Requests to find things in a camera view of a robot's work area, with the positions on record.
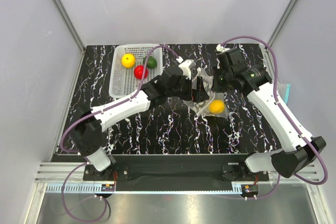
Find spare clear zip bags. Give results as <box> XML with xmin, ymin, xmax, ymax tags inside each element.
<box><xmin>277</xmin><ymin>82</ymin><xmax>291</xmax><ymax>104</ymax></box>

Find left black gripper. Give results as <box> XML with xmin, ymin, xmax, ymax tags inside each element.
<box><xmin>166</xmin><ymin>75</ymin><xmax>209</xmax><ymax>103</ymax></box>

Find yellow orange fruit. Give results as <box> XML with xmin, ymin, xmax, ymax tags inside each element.
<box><xmin>121</xmin><ymin>54</ymin><xmax>135</xmax><ymax>69</ymax></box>

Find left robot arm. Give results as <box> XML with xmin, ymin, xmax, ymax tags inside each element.
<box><xmin>68</xmin><ymin>68</ymin><xmax>209</xmax><ymax>180</ymax></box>

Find clear dotted zip bag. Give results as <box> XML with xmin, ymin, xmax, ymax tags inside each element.
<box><xmin>184</xmin><ymin>68</ymin><xmax>229</xmax><ymax>118</ymax></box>

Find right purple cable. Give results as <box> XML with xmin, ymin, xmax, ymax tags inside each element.
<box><xmin>222</xmin><ymin>35</ymin><xmax>328</xmax><ymax>200</ymax></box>

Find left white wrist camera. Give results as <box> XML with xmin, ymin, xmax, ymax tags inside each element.
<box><xmin>178</xmin><ymin>59</ymin><xmax>196</xmax><ymax>80</ymax></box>

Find white perforated plastic basket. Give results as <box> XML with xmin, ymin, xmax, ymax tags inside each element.
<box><xmin>109</xmin><ymin>44</ymin><xmax>156</xmax><ymax>99</ymax></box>

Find aluminium frame post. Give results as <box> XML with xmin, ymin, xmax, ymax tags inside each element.
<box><xmin>268</xmin><ymin>0</ymin><xmax>299</xmax><ymax>47</ymax></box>
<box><xmin>52</xmin><ymin>0</ymin><xmax>86</xmax><ymax>52</ymax></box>

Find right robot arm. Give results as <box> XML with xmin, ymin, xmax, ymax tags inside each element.
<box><xmin>212</xmin><ymin>47</ymin><xmax>326</xmax><ymax>180</ymax></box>

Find white slotted cable duct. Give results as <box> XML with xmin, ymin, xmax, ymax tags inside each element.
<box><xmin>46</xmin><ymin>182</ymin><xmax>242</xmax><ymax>195</ymax></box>

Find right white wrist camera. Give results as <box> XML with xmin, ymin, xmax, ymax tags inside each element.
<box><xmin>216</xmin><ymin>44</ymin><xmax>230</xmax><ymax>54</ymax></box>

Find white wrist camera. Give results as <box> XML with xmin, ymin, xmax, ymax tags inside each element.
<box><xmin>216</xmin><ymin>44</ymin><xmax>230</xmax><ymax>54</ymax></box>
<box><xmin>178</xmin><ymin>59</ymin><xmax>196</xmax><ymax>80</ymax></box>

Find right aluminium frame post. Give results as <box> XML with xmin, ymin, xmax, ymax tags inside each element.
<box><xmin>268</xmin><ymin>0</ymin><xmax>299</xmax><ymax>47</ymax></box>

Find purple cable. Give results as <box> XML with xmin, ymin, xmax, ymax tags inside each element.
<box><xmin>222</xmin><ymin>35</ymin><xmax>328</xmax><ymax>200</ymax></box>
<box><xmin>59</xmin><ymin>45</ymin><xmax>184</xmax><ymax>222</ymax></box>

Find green lime fruit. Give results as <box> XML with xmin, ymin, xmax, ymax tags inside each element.
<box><xmin>143</xmin><ymin>56</ymin><xmax>157</xmax><ymax>69</ymax></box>

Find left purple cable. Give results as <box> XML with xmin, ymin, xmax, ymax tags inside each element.
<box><xmin>59</xmin><ymin>45</ymin><xmax>184</xmax><ymax>222</ymax></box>

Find red apple fruit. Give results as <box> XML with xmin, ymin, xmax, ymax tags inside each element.
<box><xmin>133</xmin><ymin>65</ymin><xmax>148</xmax><ymax>80</ymax></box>

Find yellow lemon fruit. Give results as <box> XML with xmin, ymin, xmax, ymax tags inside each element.
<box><xmin>208</xmin><ymin>100</ymin><xmax>225</xmax><ymax>114</ymax></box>

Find left aluminium frame post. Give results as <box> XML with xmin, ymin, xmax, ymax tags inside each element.
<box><xmin>52</xmin><ymin>0</ymin><xmax>86</xmax><ymax>52</ymax></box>

